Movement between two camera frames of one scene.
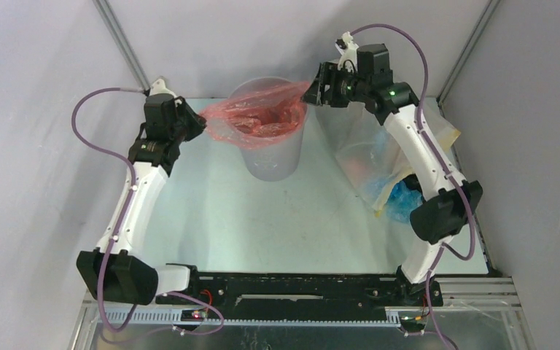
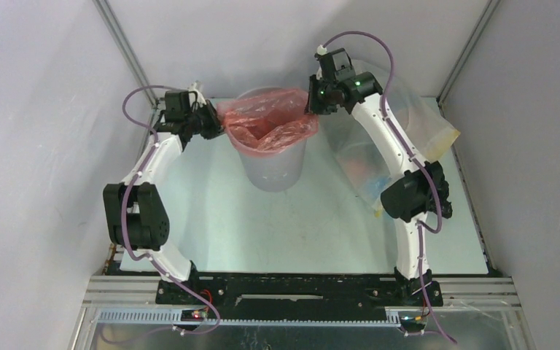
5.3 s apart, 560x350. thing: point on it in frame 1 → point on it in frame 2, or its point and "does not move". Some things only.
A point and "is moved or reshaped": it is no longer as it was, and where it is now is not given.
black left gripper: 198,123 → 216,128
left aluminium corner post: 120,41 does not move
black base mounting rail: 184,285 does not move
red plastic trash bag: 259,118 is moved or reshaped
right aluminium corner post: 472,44 does not move
